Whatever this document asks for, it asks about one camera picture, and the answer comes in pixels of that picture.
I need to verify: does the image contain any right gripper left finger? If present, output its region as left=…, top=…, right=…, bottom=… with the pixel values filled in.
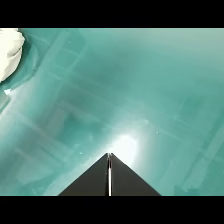
left=58, top=152, right=110, bottom=197

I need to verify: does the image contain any cream folded garment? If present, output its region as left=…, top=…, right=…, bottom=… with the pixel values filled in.
left=0, top=28, right=26, bottom=84

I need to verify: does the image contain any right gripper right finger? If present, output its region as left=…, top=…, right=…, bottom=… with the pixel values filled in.
left=109, top=152, right=162, bottom=197

